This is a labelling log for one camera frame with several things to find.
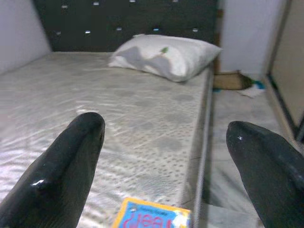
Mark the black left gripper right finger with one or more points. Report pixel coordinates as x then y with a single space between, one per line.
268 178

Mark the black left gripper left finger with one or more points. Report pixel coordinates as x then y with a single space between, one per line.
59 178

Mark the yellow blue children's board book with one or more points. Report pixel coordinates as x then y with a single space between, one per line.
152 216

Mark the white pillow green print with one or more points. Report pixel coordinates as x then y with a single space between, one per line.
185 59

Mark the blue green packet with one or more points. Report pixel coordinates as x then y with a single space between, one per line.
259 84

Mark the white grey patterned mattress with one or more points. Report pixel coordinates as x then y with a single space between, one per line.
107 95

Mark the brown cardboard box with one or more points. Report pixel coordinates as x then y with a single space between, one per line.
228 80

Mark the beige wardrobe door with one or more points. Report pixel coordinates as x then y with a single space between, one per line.
289 59

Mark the dark tufted studded headboard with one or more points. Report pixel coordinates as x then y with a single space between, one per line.
118 19

